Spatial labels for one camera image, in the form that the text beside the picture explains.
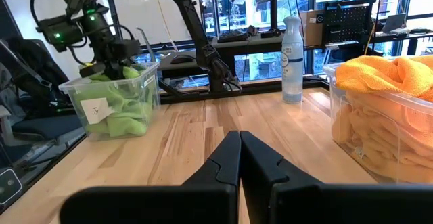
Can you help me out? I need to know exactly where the green microfiber towel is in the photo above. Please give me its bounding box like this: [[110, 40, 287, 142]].
[[78, 64, 147, 85], [72, 80, 153, 116], [84, 112, 150, 139]]

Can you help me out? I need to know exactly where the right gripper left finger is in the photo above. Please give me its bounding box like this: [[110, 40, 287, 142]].
[[60, 131, 242, 224]]

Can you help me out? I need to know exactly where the black computer mouse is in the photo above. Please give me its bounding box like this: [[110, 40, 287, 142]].
[[170, 53, 197, 65]]

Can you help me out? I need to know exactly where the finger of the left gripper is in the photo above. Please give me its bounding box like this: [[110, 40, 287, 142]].
[[80, 62, 106, 79], [105, 61, 125, 81]]

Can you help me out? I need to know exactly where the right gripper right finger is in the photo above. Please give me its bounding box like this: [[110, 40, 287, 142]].
[[240, 131, 433, 224]]

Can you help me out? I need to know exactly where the grey desk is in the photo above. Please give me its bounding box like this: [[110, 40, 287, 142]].
[[157, 34, 287, 81]]

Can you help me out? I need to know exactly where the black pegboard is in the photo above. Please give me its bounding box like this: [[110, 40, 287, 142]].
[[321, 0, 378, 48]]

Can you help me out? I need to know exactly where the grey laptop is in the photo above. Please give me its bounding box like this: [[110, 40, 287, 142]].
[[381, 12, 407, 35]]

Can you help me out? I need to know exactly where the orange microfiber towel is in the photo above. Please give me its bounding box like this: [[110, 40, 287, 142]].
[[333, 91, 433, 133], [334, 54, 433, 104], [351, 149, 433, 184], [331, 122, 433, 157]]

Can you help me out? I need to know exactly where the brown cardboard box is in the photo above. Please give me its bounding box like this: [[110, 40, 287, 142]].
[[299, 9, 326, 48]]

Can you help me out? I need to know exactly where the clear plastic storage bin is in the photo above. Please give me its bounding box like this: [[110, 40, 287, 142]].
[[322, 61, 433, 186], [58, 60, 161, 143]]

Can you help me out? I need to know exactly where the black backlit keyboard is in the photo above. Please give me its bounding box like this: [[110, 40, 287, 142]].
[[217, 30, 250, 44]]

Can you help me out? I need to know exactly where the pale blue spray bottle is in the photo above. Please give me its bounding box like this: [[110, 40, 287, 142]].
[[280, 15, 305, 105]]

